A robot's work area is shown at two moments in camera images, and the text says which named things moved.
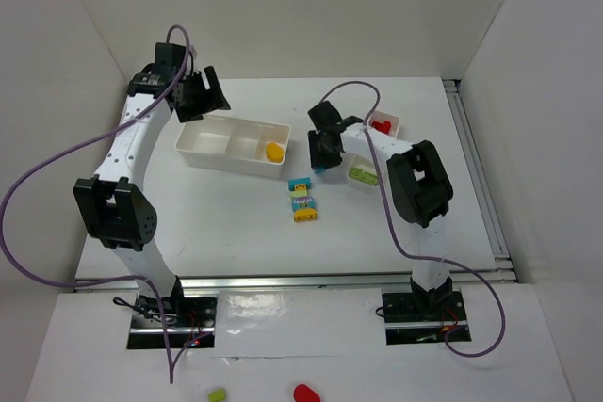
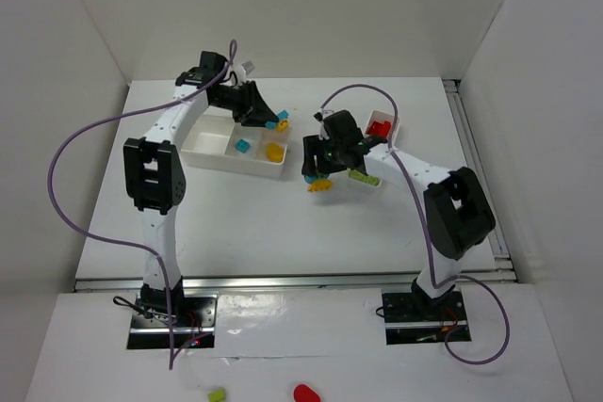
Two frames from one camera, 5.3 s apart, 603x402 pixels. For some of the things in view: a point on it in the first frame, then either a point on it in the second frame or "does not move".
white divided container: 235,145 does not move
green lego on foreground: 219,395 does not move
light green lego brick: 361,175 does not move
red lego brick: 378,125 does not move
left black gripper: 197,95 -> 246,101
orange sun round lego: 274,152 does not move
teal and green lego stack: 299,187 -> 282,115
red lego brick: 384,127 does not move
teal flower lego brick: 302,202 -> 309,179
